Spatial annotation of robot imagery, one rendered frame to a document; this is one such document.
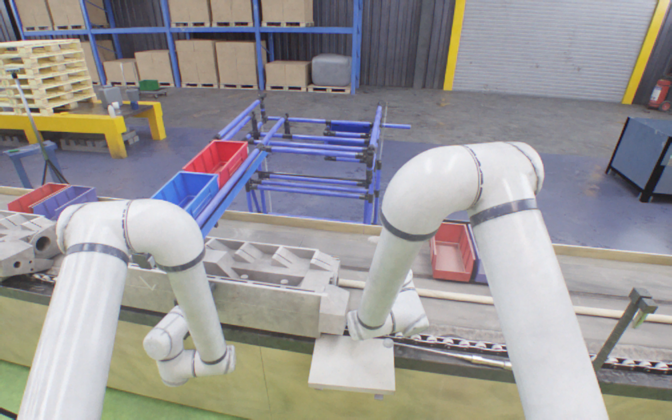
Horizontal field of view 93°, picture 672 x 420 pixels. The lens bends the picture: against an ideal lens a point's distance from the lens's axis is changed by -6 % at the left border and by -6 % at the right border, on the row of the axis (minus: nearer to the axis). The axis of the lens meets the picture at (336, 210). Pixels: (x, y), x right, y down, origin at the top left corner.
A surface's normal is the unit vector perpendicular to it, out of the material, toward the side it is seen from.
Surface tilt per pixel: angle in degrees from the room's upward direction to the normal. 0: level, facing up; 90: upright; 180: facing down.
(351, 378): 0
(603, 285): 0
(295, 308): 80
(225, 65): 90
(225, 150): 94
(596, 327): 0
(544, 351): 59
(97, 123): 90
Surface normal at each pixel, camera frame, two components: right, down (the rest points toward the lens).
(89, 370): 0.89, -0.36
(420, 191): -0.39, 0.19
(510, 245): -0.52, -0.14
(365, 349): 0.01, -0.87
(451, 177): 0.04, 0.03
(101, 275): 0.73, -0.47
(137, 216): 0.14, -0.33
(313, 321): -0.16, 0.33
